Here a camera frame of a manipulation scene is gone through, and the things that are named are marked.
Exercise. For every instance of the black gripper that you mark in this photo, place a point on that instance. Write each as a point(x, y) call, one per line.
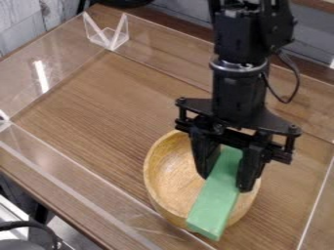
point(232, 118)

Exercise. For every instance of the green rectangular block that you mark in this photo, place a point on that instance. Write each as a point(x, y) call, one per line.
point(218, 196)

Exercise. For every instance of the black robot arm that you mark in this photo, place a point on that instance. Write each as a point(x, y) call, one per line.
point(251, 30)

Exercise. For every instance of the brown wooden bowl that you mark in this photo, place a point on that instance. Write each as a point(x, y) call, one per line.
point(172, 182)

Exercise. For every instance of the clear acrylic tray wall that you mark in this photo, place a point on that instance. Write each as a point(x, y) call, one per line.
point(86, 110)

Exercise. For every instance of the clear acrylic corner bracket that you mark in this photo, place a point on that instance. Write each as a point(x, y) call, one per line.
point(107, 37)

